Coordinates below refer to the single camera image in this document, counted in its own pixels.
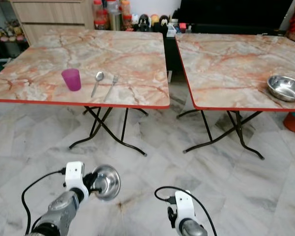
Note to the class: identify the small steel bowl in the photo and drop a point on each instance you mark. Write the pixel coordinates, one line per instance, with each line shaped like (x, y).
(110, 181)

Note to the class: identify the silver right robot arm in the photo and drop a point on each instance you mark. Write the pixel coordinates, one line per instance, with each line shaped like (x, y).
(194, 229)

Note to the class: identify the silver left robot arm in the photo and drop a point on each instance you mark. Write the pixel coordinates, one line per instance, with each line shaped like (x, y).
(59, 214)

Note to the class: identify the purple plastic cup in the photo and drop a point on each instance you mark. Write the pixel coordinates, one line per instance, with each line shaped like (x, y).
(71, 80)

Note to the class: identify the steel fork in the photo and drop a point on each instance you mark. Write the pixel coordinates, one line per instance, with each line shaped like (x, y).
(115, 78)

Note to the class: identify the steel spoon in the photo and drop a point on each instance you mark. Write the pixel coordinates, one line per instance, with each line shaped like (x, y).
(99, 75)

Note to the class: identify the marble-top folding table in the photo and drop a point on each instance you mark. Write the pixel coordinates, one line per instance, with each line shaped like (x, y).
(226, 69)
(128, 54)

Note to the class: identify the teal plastic basket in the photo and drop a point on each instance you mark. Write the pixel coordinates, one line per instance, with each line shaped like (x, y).
(0, 65)

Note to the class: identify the small red-lid jar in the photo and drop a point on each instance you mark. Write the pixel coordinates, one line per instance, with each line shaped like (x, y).
(101, 24)

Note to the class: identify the large steel bowl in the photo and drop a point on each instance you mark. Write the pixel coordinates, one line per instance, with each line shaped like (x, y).
(285, 88)

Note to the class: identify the black figurine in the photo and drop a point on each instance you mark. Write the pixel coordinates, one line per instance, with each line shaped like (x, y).
(143, 22)
(164, 22)

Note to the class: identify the white figurine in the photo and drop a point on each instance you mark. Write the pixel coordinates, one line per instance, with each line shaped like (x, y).
(134, 19)

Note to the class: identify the small white container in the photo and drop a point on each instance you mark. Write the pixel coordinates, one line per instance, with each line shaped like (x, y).
(171, 30)

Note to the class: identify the dark shelf with trinkets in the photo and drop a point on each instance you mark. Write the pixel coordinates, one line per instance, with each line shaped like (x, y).
(7, 33)

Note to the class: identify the light wooden cabinet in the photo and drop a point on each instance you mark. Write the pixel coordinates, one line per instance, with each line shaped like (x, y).
(54, 14)

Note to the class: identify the yellow-head figurine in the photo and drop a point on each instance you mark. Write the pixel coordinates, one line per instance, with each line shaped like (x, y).
(155, 20)

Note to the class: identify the orange-filled bottle red cap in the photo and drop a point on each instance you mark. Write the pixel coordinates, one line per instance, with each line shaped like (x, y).
(126, 12)

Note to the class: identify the clear bottle red cap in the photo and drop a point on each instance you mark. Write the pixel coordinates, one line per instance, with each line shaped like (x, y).
(98, 7)

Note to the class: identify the small red container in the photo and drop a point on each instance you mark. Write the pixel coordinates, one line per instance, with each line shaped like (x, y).
(182, 26)

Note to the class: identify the black television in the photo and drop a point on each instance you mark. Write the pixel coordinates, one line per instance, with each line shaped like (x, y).
(231, 10)

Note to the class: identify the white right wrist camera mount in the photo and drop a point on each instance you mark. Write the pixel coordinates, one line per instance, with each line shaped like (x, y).
(184, 204)

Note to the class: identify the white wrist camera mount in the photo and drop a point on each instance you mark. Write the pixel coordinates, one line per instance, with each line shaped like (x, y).
(74, 172)
(184, 204)

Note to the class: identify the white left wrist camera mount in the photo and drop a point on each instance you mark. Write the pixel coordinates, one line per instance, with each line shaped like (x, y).
(74, 172)

